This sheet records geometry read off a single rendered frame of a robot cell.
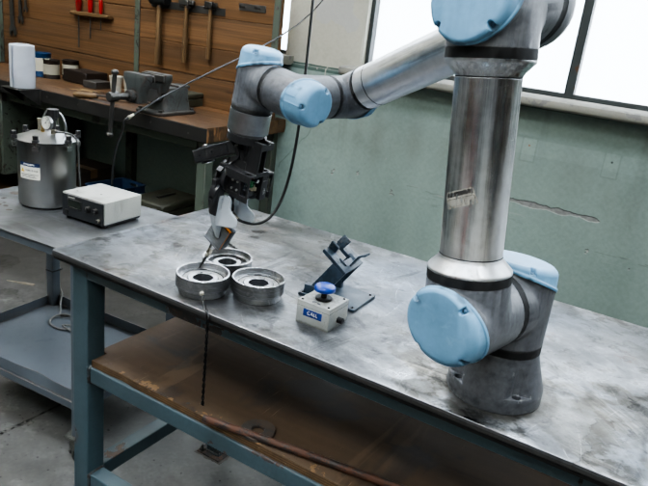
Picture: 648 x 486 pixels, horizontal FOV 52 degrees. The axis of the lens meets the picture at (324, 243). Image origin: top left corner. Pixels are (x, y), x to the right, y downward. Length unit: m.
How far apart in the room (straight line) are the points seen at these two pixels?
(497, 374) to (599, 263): 1.71
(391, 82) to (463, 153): 0.29
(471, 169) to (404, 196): 2.06
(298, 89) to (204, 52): 2.25
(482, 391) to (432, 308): 0.21
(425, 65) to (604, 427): 0.62
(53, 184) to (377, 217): 1.44
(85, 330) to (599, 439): 1.06
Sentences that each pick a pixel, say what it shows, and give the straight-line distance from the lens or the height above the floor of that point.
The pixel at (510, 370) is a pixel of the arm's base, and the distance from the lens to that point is 1.06.
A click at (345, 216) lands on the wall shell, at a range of 3.07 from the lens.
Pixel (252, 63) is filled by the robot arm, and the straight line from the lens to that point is 1.16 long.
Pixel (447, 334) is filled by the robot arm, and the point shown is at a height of 0.96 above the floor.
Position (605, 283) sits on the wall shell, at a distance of 2.75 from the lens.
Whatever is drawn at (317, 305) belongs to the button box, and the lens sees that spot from 1.21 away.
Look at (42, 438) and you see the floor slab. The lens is 2.33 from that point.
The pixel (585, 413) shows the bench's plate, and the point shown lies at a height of 0.80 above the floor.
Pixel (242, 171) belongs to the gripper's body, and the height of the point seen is 1.06.
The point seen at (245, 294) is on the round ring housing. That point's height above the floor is 0.82.
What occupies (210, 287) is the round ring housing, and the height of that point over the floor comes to 0.83.
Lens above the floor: 1.34
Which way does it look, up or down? 19 degrees down
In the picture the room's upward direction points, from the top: 7 degrees clockwise
